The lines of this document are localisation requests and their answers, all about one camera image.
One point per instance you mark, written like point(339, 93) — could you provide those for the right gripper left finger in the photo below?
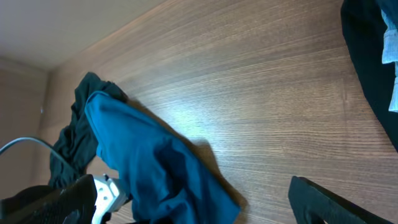
point(43, 204)

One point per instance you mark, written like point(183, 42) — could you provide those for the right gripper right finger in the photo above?
point(314, 204)

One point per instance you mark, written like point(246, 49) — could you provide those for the blue t-shirt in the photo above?
point(167, 182)

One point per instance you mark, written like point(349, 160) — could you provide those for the black garment on left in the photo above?
point(76, 143)

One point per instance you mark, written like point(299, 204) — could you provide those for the folded white garment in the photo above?
point(389, 54)

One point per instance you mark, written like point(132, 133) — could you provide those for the folded black garment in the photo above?
point(363, 29)

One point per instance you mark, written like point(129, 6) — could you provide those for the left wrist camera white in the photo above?
point(110, 197)

